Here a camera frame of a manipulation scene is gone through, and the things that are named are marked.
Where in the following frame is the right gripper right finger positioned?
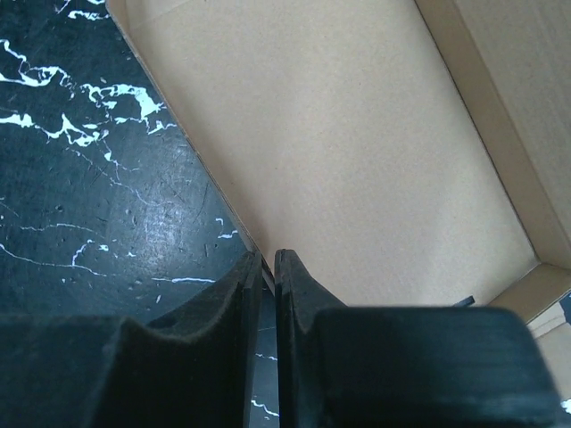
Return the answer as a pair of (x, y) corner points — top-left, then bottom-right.
(275, 250), (567, 427)

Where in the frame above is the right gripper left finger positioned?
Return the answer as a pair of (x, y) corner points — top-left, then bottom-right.
(1, 252), (262, 427)

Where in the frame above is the cardboard box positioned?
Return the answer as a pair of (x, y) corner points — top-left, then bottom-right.
(106, 1), (570, 382)

